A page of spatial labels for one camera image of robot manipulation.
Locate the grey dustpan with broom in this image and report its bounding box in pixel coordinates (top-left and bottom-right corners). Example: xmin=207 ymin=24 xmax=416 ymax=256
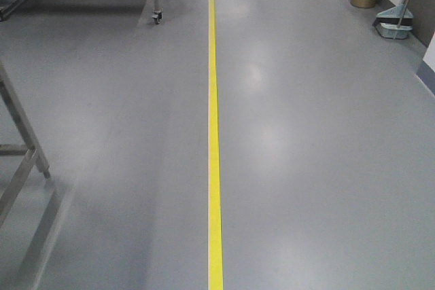
xmin=372 ymin=0 xmax=413 ymax=39

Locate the steel table leg frame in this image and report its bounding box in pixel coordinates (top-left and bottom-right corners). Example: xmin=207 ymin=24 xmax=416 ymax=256
xmin=1 ymin=67 xmax=50 ymax=223

